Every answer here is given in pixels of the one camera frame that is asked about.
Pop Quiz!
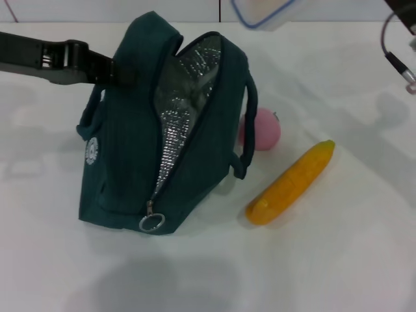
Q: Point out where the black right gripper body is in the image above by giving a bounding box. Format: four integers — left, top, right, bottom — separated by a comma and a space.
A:
385, 0, 416, 35

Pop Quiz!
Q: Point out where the clear food container blue rim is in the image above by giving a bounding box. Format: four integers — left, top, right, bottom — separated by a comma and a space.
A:
231, 0, 297, 30

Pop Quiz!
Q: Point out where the pink toy peach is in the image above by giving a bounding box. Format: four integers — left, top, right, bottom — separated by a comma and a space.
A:
239, 107, 281, 152

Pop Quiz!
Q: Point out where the right gripper cable with connector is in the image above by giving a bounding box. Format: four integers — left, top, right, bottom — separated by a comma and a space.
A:
381, 12, 416, 95

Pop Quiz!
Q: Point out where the dark teal insulated lunch bag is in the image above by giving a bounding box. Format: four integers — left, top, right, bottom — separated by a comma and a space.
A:
76, 11, 260, 235

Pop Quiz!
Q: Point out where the yellow toy banana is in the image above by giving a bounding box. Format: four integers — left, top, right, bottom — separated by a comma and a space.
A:
245, 139, 336, 225

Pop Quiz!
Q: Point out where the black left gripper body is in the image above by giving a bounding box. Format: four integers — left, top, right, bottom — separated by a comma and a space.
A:
0, 31, 90, 85

